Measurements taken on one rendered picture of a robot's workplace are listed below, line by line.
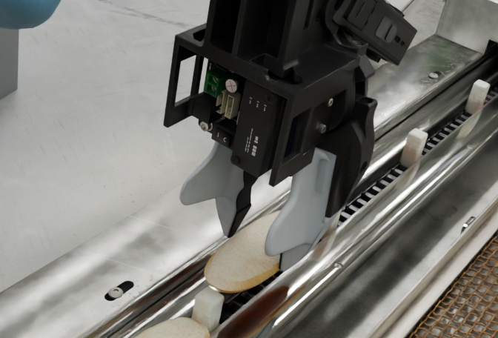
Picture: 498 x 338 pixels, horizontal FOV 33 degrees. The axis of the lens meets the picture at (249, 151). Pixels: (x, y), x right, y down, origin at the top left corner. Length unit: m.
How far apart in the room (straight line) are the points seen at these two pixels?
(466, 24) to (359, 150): 0.48
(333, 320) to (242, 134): 0.21
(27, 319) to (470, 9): 0.59
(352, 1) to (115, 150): 0.32
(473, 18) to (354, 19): 0.48
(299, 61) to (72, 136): 0.34
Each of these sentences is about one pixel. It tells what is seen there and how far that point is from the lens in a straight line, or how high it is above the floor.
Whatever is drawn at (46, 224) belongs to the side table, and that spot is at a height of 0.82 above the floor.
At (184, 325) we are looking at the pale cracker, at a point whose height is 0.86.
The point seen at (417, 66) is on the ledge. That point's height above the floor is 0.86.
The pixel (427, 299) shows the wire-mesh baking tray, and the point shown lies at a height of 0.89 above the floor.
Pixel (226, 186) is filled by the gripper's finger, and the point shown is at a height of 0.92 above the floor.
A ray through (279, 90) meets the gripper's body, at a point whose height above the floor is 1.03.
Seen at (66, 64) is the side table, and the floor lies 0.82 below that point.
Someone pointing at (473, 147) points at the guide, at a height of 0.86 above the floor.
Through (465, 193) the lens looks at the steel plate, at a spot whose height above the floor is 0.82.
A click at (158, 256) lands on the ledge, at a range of 0.52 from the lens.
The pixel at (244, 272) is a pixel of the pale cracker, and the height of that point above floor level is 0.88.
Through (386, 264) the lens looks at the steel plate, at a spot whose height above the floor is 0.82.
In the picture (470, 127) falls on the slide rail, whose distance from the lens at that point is 0.78.
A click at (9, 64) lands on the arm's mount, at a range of 0.74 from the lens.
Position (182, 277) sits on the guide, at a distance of 0.52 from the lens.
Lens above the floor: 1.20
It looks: 32 degrees down
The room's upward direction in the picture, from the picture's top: 11 degrees clockwise
